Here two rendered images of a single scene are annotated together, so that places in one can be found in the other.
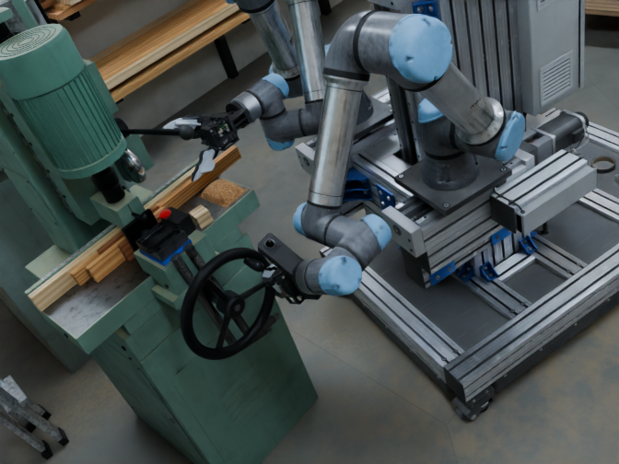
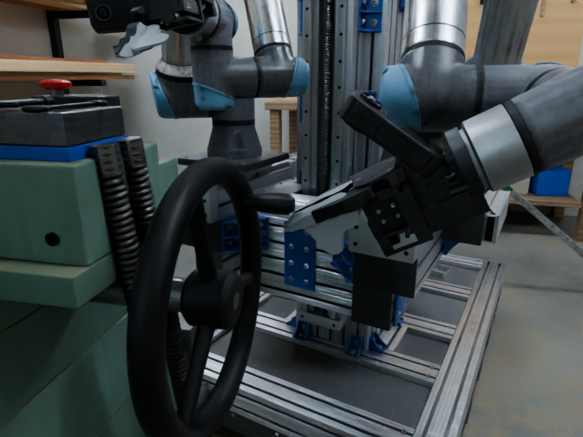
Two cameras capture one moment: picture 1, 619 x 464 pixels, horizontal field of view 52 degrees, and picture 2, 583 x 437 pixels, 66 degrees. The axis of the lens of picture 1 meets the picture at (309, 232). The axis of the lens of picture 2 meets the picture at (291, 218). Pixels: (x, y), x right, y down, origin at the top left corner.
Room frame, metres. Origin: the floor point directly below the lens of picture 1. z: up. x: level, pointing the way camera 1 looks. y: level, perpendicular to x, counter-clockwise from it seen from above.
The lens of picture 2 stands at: (0.79, 0.45, 1.03)
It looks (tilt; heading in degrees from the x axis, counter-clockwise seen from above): 18 degrees down; 318
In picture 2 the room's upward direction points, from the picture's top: straight up
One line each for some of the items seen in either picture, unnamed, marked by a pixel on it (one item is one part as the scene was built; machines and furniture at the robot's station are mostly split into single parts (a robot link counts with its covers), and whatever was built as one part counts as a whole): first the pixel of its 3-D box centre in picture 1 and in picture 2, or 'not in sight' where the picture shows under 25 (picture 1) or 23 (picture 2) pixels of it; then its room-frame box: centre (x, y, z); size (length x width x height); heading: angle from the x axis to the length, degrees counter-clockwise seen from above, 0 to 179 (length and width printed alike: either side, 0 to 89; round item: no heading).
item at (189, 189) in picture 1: (162, 210); not in sight; (1.49, 0.36, 0.92); 0.59 x 0.02 x 0.04; 126
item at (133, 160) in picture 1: (129, 165); not in sight; (1.61, 0.41, 1.02); 0.12 x 0.03 x 0.12; 36
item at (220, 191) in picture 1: (220, 189); not in sight; (1.50, 0.19, 0.91); 0.12 x 0.09 x 0.03; 36
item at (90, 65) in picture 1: (87, 91); not in sight; (1.69, 0.44, 1.22); 0.09 x 0.08 x 0.15; 36
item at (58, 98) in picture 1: (62, 103); not in sight; (1.43, 0.44, 1.32); 0.18 x 0.18 x 0.31
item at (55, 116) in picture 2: (167, 234); (62, 120); (1.27, 0.33, 0.99); 0.13 x 0.11 x 0.06; 126
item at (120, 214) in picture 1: (120, 208); not in sight; (1.45, 0.45, 0.99); 0.14 x 0.07 x 0.09; 36
